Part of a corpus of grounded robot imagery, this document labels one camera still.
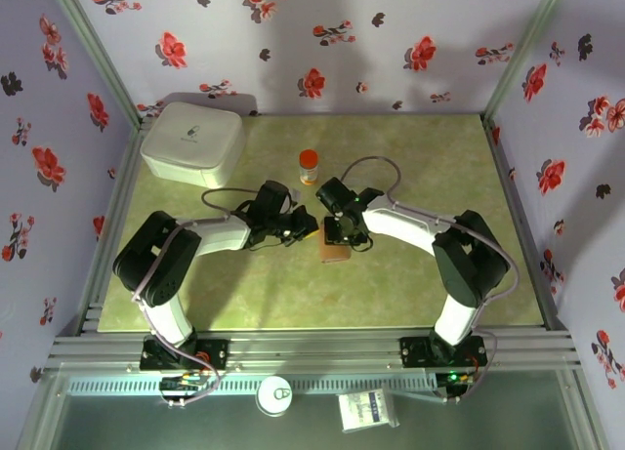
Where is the clear bag with papers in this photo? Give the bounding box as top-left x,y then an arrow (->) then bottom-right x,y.
337,389 -> 400,434

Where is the small electronics board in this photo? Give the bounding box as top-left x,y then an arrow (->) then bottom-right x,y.
433,369 -> 478,405
159,373 -> 209,407

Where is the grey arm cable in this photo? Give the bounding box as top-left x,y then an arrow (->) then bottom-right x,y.
340,156 -> 519,403
130,187 -> 260,408

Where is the wide aluminium frame rail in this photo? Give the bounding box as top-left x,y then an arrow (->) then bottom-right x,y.
46,326 -> 583,373

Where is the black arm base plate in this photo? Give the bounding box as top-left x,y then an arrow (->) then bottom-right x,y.
140,336 -> 230,372
398,335 -> 488,368

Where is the grey slotted cable duct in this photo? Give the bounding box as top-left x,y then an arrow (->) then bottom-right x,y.
65,377 -> 440,397

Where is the white round lid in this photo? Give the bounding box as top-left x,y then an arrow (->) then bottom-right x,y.
256,375 -> 293,417

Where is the grey left arm cable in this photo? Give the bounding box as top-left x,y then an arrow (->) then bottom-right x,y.
130,187 -> 260,408

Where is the orange pill bottle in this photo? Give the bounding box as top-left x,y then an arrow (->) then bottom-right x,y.
297,148 -> 321,186

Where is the grey right arm cable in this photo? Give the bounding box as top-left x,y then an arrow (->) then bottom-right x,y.
340,156 -> 519,403

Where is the brown leather card holder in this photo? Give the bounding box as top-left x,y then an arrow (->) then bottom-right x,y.
317,225 -> 354,265

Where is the white zip pill case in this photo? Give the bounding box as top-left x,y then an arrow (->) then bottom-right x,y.
140,102 -> 247,189

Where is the aluminium corner post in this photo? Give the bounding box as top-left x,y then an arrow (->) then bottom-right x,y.
46,0 -> 146,129
482,0 -> 570,124

